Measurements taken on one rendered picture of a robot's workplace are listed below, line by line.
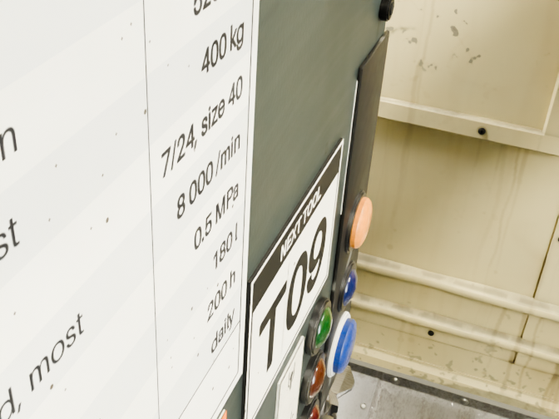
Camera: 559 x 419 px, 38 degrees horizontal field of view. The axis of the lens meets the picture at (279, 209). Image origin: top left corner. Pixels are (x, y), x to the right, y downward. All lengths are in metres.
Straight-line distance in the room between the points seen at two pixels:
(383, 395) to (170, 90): 1.30
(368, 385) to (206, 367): 1.22
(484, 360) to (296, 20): 1.18
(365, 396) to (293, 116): 1.21
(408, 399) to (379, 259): 0.27
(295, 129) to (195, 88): 0.09
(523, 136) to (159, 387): 0.97
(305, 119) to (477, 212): 0.96
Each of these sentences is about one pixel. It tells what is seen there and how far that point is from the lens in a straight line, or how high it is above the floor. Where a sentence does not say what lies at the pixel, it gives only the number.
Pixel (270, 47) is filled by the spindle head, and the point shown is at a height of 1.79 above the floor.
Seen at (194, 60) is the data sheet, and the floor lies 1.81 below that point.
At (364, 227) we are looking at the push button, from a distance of 0.38.
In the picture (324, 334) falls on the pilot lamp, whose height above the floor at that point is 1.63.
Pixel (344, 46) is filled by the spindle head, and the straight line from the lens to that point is 0.30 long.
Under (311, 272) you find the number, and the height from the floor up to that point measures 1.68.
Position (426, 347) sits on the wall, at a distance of 1.39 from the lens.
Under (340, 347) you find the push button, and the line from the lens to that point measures 0.42.
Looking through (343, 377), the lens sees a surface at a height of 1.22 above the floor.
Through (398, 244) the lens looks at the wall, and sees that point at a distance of 1.27.
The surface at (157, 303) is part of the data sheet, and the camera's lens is 0.18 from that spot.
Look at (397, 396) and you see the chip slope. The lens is 1.44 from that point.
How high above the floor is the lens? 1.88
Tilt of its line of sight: 34 degrees down
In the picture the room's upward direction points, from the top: 4 degrees clockwise
